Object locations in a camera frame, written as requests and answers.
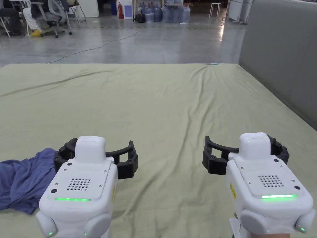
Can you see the red fire extinguisher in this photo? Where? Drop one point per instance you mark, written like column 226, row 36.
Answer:
column 121, row 11

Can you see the grey padded headboard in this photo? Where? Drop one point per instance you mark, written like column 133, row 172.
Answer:
column 284, row 49

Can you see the white water dispenser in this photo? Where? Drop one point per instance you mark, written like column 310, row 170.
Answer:
column 128, row 10

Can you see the bed with pale green sheet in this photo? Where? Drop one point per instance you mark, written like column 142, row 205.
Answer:
column 158, row 104

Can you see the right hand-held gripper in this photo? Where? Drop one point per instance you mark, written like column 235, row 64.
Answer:
column 267, row 178

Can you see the white cabinet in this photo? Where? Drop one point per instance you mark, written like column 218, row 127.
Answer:
column 86, row 7

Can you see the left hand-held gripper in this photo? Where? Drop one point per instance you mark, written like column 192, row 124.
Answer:
column 81, row 173

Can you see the group of water bottles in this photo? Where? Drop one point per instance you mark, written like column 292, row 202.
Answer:
column 168, row 13

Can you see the black bag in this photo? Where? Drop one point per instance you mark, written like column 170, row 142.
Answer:
column 140, row 18

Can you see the person's right hand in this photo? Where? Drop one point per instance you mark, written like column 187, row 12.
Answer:
column 270, row 236

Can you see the blue garment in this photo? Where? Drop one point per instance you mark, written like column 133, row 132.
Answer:
column 22, row 178

